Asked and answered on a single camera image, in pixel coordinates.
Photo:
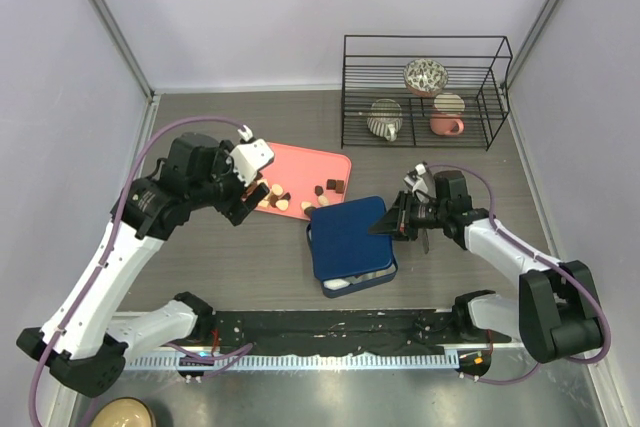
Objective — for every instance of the striped grey mug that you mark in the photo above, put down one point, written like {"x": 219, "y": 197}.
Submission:
{"x": 384, "y": 119}

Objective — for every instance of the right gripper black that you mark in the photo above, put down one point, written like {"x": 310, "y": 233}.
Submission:
{"x": 399, "y": 219}

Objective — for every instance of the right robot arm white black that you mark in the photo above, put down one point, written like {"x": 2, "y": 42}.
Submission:
{"x": 557, "y": 312}

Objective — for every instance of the dark blue box lid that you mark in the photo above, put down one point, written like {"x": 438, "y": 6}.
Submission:
{"x": 361, "y": 211}

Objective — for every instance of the beige bowl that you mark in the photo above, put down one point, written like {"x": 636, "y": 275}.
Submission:
{"x": 124, "y": 412}

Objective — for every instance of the white cable chain strip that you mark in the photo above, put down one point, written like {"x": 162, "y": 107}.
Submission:
{"x": 173, "y": 360}

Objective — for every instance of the dark blue box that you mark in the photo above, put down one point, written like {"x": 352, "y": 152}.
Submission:
{"x": 360, "y": 284}

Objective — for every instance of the white paper cupcake liner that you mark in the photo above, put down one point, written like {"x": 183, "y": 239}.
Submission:
{"x": 336, "y": 284}

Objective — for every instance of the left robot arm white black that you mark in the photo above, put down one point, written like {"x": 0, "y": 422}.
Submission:
{"x": 82, "y": 346}

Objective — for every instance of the black wire rack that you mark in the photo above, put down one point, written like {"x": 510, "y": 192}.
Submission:
{"x": 372, "y": 69}

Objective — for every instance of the dark round chocolate piece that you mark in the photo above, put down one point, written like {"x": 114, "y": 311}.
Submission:
{"x": 309, "y": 210}

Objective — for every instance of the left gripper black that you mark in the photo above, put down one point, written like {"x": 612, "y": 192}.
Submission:
{"x": 237, "y": 208}

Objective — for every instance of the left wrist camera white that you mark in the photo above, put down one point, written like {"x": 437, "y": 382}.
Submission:
{"x": 250, "y": 156}

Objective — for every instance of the pink plastic tray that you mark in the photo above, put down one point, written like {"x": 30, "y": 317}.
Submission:
{"x": 300, "y": 175}

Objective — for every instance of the metal tongs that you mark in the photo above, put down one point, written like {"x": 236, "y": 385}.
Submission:
{"x": 426, "y": 242}

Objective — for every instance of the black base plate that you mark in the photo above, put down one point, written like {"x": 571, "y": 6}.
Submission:
{"x": 337, "y": 333}

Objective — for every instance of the patterned ceramic bowl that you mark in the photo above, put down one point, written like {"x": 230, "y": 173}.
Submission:
{"x": 425, "y": 77}

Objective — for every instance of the pink mug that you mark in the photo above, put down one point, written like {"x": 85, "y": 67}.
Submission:
{"x": 445, "y": 119}

